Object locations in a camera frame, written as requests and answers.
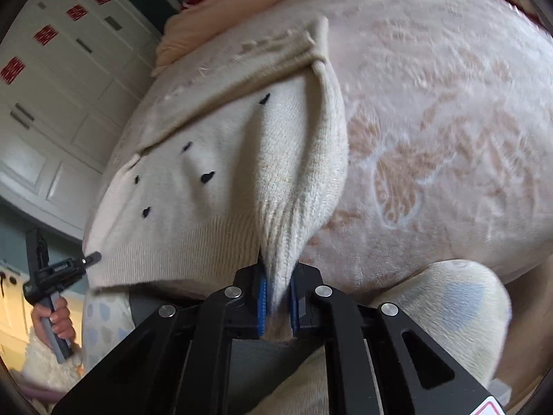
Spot cream knit sweater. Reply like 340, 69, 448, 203
83, 17, 348, 341

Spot person's left hand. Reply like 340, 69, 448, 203
31, 297, 76, 349

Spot dotted white pajama trousers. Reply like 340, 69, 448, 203
83, 260, 511, 414

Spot white wardrobe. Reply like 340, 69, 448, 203
1, 0, 159, 239

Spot pink floral bed blanket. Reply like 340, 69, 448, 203
81, 0, 553, 307

